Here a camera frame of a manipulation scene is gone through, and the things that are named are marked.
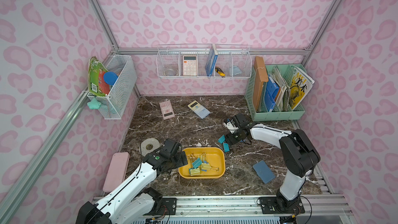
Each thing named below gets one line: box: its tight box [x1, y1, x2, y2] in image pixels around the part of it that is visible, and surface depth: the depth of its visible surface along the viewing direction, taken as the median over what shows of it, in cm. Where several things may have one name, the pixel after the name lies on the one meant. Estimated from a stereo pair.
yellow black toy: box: [215, 67, 226, 78], surface depth 94 cm
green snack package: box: [88, 56, 110, 97], surface depth 72 cm
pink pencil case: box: [102, 151, 131, 193], surface depth 86 cm
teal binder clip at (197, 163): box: [191, 157, 203, 169], surface depth 84 cm
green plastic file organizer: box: [244, 63, 307, 122], surface depth 102 cm
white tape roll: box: [140, 137, 161, 157], surface depth 97 cm
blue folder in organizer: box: [264, 74, 280, 113], surface depth 99 cm
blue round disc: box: [103, 71, 119, 86], surface depth 77 cm
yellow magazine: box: [289, 65, 315, 111], surface depth 100 cm
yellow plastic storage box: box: [178, 147, 226, 179], surface depth 87 cm
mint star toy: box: [87, 96, 102, 110], surface depth 64 cm
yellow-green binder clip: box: [200, 152, 212, 171], surface depth 86 cm
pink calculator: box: [159, 99, 175, 120], surface depth 112 cm
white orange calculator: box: [182, 54, 198, 76], surface depth 95 cm
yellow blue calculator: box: [187, 100, 211, 120], surface depth 112 cm
